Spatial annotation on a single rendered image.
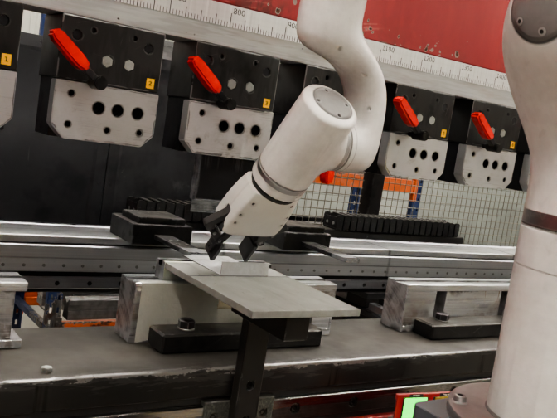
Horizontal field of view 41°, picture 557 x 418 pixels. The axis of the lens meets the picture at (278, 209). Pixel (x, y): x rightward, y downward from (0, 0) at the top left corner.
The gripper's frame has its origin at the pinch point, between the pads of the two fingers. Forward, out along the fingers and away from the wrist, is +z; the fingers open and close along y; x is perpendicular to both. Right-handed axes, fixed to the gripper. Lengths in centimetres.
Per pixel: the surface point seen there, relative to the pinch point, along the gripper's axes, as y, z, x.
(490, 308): -68, 10, 6
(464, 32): -44, -32, -28
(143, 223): 4.4, 16.3, -17.6
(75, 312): -42, 164, -95
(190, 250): 1.7, 8.7, -5.8
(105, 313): -55, 165, -94
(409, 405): -27.2, 4.9, 27.5
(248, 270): -0.7, -1.3, 5.5
